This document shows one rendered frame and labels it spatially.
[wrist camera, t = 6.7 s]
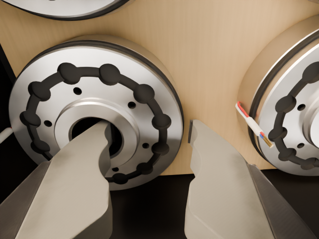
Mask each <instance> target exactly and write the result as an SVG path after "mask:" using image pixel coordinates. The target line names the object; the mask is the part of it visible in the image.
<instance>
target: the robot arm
mask: <svg viewBox="0 0 319 239"><path fill-rule="evenodd" d="M113 142H115V125H113V124H112V123H111V122H109V121H107V120H105V119H102V120H101V121H99V122H98V123H96V124H95V125H93V126H92V127H90V128H89V129H87V130H86V131H84V132H83V133H81V134H80V135H78V136H77V137H75V138H74V139H73V140H71V141H70V142H69V143H68V144H66V145H65V146H64V147H63V148H62V149H61V150H60V151H59V152H58V153H57V154H56V155H55V156H54V157H53V158H52V159H51V160H50V161H48V162H41V163H40V165H39V166H38V167H37V168H36V169H35V170H34V171H33V172H32V173H31V174H30V175H29V176H28V177H27V178H26V179H25V180H24V181H23V182H22V183H21V184H20V185H19V186H18V187H17V188H16V189H15V190H14V191H13V192H12V193H11V194H10V195H9V196H8V197H7V198H6V199H5V200H4V201H3V202H2V203H1V204H0V239H109V238H110V236H111V234H112V231H113V208H112V202H111V196H110V189H109V184H108V181H107V180H106V179H105V175H106V173H107V171H108V170H109V168H110V167H111V161H110V153H109V148H110V146H111V145H112V143H113ZM188 143H190V145H191V146H192V148H193V150H192V157H191V163H190V168H191V170H192V171H193V173H194V175H195V178H194V179H193V180H192V181H191V183H190V185H189V192H188V200H187V205H186V214H185V228H184V231H185V235H186V237H187V239H317V238H316V236H315V235H314V233H313V232H312V231H311V229H310V228H309V227H308V226H307V224H306V223H305V222H304V221H303V219H302V218H301V217H300V216H299V215H298V214H297V212H296V211H295V210H294V209H293V208H292V207H291V206H290V204H289V203H288V202H287V201H286V200H285V199H284V197H283V196H282V195H281V194H280V193H279V192H278V190H277V189H276V188H275V187H274V186H273V184H272V183H271V182H270V181H269V180H268V179H267V177H266V176H265V175H264V174H263V173H262V172H261V170H260V169H259V168H258V167H257V166H256V165H255V164H249V163H248V162H247V161H246V160H245V159H244V157H243V156H242V155H241V154H240V153H239V152H238V151H237V150H236V149H235V148H234V147H233V146H232V145H231V144H230V143H229V142H227V141H226V140H225V139H224V138H222V137H221V136H220V135H218V134H217V133H216V132H214V131H213V130H212V129H211V128H209V127H208V126H207V125H205V124H204V123H203V122H201V121H199V120H197V119H193V120H191V119H190V122H189V132H188Z"/></svg>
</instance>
